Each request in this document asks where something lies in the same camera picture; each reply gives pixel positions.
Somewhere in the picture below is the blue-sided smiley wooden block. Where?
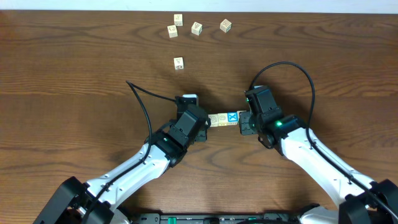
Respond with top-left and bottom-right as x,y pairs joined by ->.
208,114 -> 219,128

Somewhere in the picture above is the blue X wooden block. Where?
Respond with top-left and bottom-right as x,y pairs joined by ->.
227,112 -> 239,125

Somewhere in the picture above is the yellow-sided wooden block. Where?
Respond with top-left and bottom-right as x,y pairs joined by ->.
218,113 -> 228,126

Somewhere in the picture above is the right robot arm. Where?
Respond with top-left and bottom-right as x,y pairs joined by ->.
239,86 -> 397,223

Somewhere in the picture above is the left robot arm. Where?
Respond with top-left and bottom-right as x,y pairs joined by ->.
35,94 -> 210,223

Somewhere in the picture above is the wooden block soccer ball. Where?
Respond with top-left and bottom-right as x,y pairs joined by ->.
174,57 -> 184,70

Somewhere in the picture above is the red-sided wooden block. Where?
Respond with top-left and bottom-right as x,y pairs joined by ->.
167,25 -> 178,38

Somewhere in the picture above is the green-print wooden block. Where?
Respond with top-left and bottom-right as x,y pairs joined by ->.
220,19 -> 232,33

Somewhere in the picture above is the wooden block numeral three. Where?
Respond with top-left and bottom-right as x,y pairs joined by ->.
192,22 -> 203,35

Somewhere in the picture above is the top wooden block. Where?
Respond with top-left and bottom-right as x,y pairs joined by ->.
174,14 -> 183,26

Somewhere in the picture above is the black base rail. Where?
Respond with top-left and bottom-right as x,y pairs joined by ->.
131,212 -> 300,224

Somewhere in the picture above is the right black cable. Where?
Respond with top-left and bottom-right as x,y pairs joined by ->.
248,61 -> 398,218

